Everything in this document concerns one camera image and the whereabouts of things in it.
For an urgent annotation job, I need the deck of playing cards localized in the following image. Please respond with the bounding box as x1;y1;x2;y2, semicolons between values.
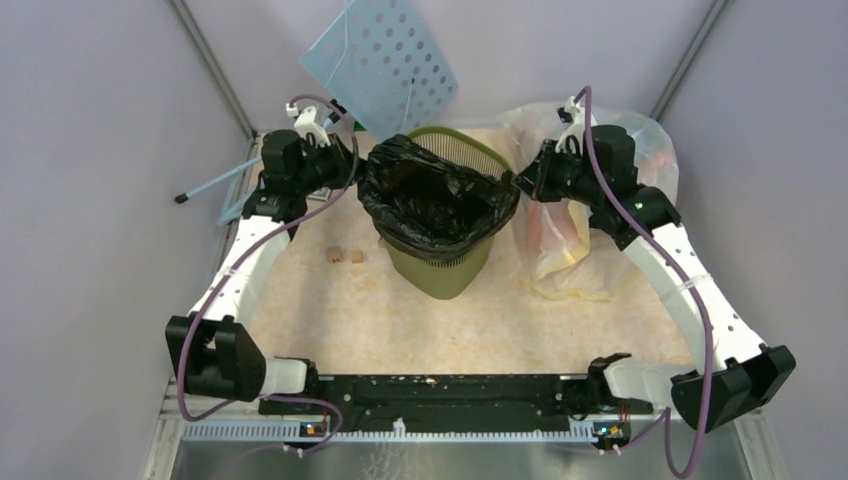
310;187;332;202

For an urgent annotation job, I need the black trash bag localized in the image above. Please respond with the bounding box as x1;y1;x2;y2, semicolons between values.
357;128;521;262

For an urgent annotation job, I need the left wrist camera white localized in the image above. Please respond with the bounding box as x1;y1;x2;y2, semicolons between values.
286;103;331;148

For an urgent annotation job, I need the small wooden cube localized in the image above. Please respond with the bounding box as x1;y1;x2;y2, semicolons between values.
350;249;365;264
325;246;345;264

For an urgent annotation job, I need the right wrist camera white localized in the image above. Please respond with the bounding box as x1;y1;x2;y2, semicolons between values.
555;96;585;156

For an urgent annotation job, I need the clear trash bag with waste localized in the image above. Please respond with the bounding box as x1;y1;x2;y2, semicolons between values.
496;102;679;223

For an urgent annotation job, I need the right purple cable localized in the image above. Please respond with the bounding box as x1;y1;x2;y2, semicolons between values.
572;86;715;480

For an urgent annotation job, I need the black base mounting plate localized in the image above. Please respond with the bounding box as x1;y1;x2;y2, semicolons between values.
258;374;623;433

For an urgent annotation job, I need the yellow translucent trash bag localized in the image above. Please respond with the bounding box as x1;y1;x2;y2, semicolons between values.
523;200;636;301

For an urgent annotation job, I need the grey slotted cable duct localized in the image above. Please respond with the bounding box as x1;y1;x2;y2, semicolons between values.
182;419;597;443

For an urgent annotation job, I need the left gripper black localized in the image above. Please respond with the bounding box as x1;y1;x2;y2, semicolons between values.
293;132;372;196

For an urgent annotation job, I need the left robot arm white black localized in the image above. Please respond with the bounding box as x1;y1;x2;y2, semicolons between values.
165;130;364;421

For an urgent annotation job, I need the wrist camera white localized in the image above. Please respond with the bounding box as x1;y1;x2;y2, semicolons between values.
286;103;331;148
555;96;585;156

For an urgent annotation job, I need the green mesh trash bin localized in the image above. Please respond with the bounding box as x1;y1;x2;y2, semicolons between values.
380;126;514;300

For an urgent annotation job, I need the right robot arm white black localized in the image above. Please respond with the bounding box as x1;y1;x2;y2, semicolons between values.
514;125;797;431

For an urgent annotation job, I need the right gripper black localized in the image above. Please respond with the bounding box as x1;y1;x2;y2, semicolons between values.
512;139;603;207

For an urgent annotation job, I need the light blue perforated board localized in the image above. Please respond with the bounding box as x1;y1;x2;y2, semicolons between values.
299;0;458;141

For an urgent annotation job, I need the light blue tripod stand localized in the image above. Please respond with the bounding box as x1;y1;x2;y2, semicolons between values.
174;99;352;230

